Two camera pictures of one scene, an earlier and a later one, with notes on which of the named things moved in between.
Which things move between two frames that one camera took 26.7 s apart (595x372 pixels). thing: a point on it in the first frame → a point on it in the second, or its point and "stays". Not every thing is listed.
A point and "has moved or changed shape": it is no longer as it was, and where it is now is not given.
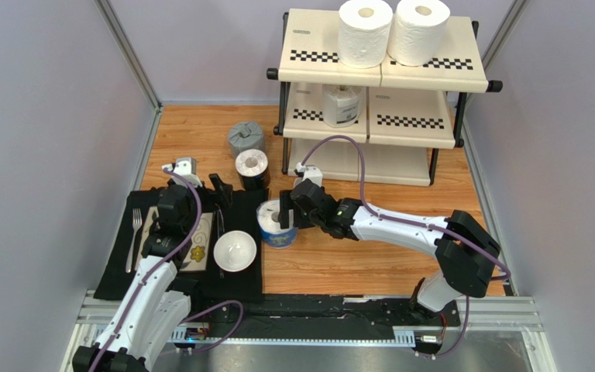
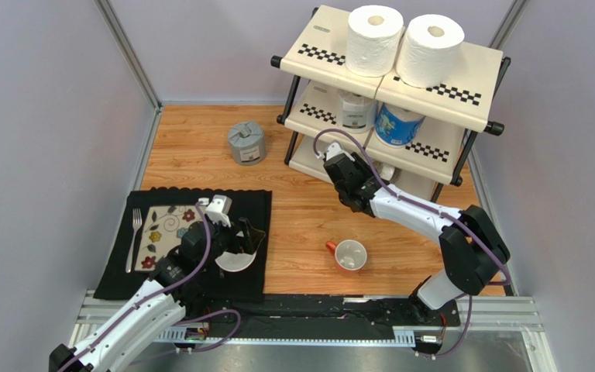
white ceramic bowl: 235,250 stays
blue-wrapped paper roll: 269,227 → 395,129
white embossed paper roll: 417,32 → 429,50
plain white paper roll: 363,38 has moved or changed shape
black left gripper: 224,190 → 249,239
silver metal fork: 137,222 stays
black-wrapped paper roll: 252,166 → 389,173
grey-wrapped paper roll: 245,135 stays
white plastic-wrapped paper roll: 342,106 has moved or changed shape
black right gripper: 294,207 → 339,168
